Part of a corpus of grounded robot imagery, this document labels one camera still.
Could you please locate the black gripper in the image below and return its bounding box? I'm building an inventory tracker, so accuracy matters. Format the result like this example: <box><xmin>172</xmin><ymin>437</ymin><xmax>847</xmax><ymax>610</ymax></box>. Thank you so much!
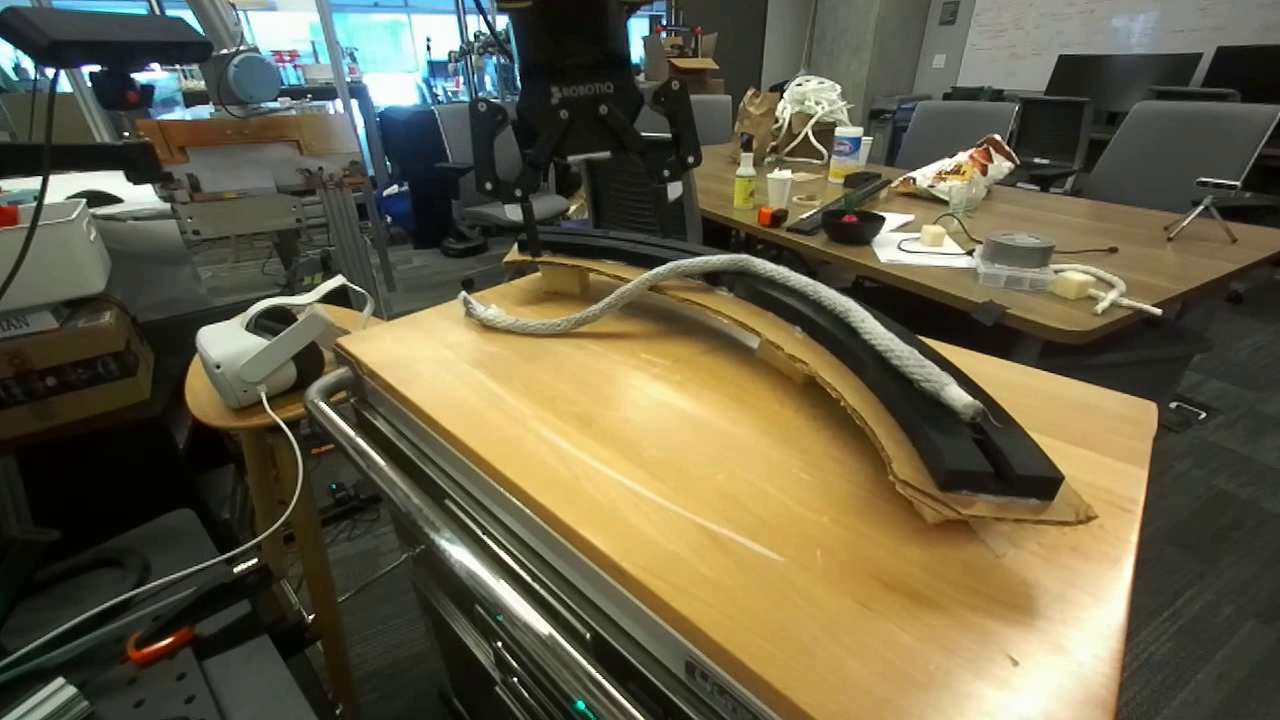
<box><xmin>464</xmin><ymin>0</ymin><xmax>708</xmax><ymax>259</ymax></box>

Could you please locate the white braided rope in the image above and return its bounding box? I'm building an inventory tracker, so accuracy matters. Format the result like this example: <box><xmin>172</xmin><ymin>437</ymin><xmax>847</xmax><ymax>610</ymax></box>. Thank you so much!
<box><xmin>456</xmin><ymin>252</ymin><xmax>992</xmax><ymax>426</ymax></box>

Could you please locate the grey office chair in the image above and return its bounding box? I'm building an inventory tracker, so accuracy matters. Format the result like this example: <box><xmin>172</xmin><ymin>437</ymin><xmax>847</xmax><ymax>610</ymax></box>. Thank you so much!
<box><xmin>1075</xmin><ymin>98</ymin><xmax>1280</xmax><ymax>224</ymax></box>
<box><xmin>427</xmin><ymin>101</ymin><xmax>576</xmax><ymax>240</ymax></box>
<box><xmin>891</xmin><ymin>98</ymin><xmax>1025</xmax><ymax>172</ymax></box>

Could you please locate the small yellow-green bottle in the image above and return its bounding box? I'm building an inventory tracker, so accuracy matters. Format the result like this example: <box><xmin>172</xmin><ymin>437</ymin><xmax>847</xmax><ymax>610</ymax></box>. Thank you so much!
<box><xmin>730</xmin><ymin>146</ymin><xmax>763</xmax><ymax>216</ymax></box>

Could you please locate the black office chair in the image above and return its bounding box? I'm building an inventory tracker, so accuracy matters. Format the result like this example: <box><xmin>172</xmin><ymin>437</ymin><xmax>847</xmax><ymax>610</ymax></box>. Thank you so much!
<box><xmin>376</xmin><ymin>105</ymin><xmax>456</xmax><ymax>252</ymax></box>

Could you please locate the small white bottle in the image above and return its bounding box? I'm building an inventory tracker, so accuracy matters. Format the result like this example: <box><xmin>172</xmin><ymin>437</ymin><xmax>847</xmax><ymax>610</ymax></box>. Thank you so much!
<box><xmin>760</xmin><ymin>163</ymin><xmax>800</xmax><ymax>213</ymax></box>

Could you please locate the long black bar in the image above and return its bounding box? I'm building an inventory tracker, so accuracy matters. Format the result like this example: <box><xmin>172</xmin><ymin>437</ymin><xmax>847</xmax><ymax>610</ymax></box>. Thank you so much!
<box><xmin>788</xmin><ymin>172</ymin><xmax>890</xmax><ymax>240</ymax></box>

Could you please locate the white bottle blue label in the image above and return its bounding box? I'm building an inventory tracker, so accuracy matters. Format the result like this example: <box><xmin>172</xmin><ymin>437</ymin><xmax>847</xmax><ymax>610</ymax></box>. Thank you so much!
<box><xmin>830</xmin><ymin>119</ymin><xmax>871</xmax><ymax>187</ymax></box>

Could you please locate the black bowl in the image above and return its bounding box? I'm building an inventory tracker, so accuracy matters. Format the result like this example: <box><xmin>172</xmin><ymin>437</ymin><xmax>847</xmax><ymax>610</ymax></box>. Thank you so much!
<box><xmin>822</xmin><ymin>204</ymin><xmax>890</xmax><ymax>250</ymax></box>

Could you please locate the grey round lamp head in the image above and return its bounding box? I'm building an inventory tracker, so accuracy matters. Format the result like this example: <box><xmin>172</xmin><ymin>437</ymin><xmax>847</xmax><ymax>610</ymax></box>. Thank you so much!
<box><xmin>196</xmin><ymin>46</ymin><xmax>287</xmax><ymax>113</ymax></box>

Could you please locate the wooden equipment rack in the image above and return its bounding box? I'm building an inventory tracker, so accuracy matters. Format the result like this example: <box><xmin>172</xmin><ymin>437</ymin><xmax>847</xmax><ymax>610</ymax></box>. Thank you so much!
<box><xmin>136</xmin><ymin>109</ymin><xmax>367</xmax><ymax>312</ymax></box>

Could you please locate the white paper sheet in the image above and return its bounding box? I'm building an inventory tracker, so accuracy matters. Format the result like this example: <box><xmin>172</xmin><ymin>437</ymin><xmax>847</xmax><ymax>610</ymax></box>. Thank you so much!
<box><xmin>871</xmin><ymin>213</ymin><xmax>992</xmax><ymax>273</ymax></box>

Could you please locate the curved cardboard base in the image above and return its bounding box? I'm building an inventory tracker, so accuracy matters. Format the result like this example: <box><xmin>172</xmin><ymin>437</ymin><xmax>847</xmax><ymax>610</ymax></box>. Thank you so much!
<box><xmin>501</xmin><ymin>250</ymin><xmax>1101</xmax><ymax>532</ymax></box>

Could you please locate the clear plastic cup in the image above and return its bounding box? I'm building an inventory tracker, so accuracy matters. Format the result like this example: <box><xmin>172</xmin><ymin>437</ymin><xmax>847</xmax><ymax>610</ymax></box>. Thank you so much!
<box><xmin>938</xmin><ymin>172</ymin><xmax>992</xmax><ymax>246</ymax></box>

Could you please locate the chips snack bag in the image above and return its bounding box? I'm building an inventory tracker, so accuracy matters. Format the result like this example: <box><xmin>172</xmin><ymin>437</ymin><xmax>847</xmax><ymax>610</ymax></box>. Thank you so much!
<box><xmin>915</xmin><ymin>134</ymin><xmax>1028</xmax><ymax>208</ymax></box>

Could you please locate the white VR headset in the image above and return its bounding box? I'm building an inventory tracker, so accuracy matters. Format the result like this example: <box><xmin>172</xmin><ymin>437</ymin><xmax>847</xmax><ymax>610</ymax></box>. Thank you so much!
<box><xmin>191</xmin><ymin>276</ymin><xmax>376</xmax><ymax>411</ymax></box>

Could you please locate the grey tape roll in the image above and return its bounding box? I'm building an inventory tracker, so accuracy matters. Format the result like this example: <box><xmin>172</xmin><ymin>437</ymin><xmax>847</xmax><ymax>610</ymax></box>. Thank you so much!
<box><xmin>976</xmin><ymin>234</ymin><xmax>1061</xmax><ymax>273</ymax></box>

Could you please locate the wooden tray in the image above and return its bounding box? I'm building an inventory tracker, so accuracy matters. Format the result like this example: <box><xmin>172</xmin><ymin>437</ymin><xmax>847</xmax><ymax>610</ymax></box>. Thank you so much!
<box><xmin>301</xmin><ymin>252</ymin><xmax>1164</xmax><ymax>720</ymax></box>

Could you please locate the round wooden stool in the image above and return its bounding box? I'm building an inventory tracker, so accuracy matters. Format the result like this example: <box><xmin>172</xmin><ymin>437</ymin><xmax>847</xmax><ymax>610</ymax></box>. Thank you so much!
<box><xmin>182</xmin><ymin>302</ymin><xmax>383</xmax><ymax>720</ymax></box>

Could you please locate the black curved foam track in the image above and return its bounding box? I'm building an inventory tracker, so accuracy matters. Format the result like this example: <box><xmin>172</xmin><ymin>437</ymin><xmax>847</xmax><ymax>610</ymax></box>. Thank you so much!
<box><xmin>527</xmin><ymin>221</ymin><xmax>1073</xmax><ymax>510</ymax></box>

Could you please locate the black monitor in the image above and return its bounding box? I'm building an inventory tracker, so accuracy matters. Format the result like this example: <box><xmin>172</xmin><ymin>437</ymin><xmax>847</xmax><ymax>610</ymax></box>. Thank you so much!
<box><xmin>1196</xmin><ymin>41</ymin><xmax>1280</xmax><ymax>105</ymax></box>
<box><xmin>1044</xmin><ymin>49</ymin><xmax>1210</xmax><ymax>101</ymax></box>

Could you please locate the white plastic case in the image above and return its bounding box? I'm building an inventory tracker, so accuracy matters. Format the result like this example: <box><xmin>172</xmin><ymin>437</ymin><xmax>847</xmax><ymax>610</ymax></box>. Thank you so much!
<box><xmin>0</xmin><ymin>197</ymin><xmax>112</xmax><ymax>319</ymax></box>

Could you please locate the brown box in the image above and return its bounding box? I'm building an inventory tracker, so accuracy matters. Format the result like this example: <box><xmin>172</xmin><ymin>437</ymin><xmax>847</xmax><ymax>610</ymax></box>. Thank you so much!
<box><xmin>0</xmin><ymin>312</ymin><xmax>162</xmax><ymax>450</ymax></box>

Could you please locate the wooden office desk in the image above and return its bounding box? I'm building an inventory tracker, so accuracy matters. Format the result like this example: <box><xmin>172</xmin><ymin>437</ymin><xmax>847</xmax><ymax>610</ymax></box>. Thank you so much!
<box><xmin>692</xmin><ymin>136</ymin><xmax>1280</xmax><ymax>353</ymax></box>

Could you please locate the mini tabletop tripod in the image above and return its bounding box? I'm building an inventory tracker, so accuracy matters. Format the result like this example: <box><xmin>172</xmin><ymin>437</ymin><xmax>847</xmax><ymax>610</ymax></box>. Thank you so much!
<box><xmin>1161</xmin><ymin>193</ymin><xmax>1247</xmax><ymax>250</ymax></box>

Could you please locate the perforated optical breadboard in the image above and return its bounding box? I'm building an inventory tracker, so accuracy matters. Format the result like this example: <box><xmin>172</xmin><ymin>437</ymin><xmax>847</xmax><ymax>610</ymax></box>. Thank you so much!
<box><xmin>0</xmin><ymin>504</ymin><xmax>323</xmax><ymax>720</ymax></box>

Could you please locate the white rope bundle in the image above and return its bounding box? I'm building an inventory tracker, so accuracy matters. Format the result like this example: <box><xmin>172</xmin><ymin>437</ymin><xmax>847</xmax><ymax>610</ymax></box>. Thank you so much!
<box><xmin>771</xmin><ymin>72</ymin><xmax>857</xmax><ymax>163</ymax></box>

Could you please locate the chrome tube cart handle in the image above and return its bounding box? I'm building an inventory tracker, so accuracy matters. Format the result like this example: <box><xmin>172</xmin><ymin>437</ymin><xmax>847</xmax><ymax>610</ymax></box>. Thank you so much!
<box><xmin>301</xmin><ymin>366</ymin><xmax>674</xmax><ymax>720</ymax></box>

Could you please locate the white cable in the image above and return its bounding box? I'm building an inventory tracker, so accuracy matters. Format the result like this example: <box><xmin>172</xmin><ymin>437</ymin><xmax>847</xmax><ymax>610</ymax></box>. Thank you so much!
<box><xmin>0</xmin><ymin>383</ymin><xmax>313</xmax><ymax>676</ymax></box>

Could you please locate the black stereo camera bar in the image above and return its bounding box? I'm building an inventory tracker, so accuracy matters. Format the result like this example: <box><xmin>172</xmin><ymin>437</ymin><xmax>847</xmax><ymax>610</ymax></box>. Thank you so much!
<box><xmin>0</xmin><ymin>3</ymin><xmax>215</xmax><ymax>72</ymax></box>

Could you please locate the orange clamp handle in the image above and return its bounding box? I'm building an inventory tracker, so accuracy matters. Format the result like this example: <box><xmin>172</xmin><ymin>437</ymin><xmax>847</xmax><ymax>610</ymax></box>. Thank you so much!
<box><xmin>125</xmin><ymin>621</ymin><xmax>201</xmax><ymax>674</ymax></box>

